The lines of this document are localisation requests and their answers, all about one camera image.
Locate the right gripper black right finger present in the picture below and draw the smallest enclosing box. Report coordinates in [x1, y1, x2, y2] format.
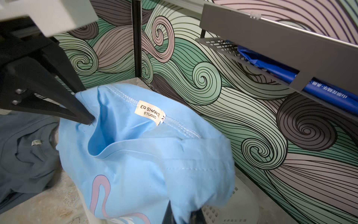
[162, 201, 207, 224]

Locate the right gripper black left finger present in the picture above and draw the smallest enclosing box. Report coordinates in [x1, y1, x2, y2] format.
[0, 33, 96, 126]

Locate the white plastic basket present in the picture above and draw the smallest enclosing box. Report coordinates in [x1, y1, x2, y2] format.
[81, 175, 259, 224]

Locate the grey-blue t-shirt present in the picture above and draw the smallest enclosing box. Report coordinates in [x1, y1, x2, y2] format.
[1, 111, 60, 213]

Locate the light blue t-shirt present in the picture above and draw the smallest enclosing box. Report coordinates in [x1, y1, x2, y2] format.
[56, 84, 235, 218]

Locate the blue M&M candy bag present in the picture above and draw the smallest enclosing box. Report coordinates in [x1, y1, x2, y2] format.
[237, 46, 358, 115]

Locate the black wall shelf tray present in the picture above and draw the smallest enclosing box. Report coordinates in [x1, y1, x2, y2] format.
[195, 3, 358, 124]

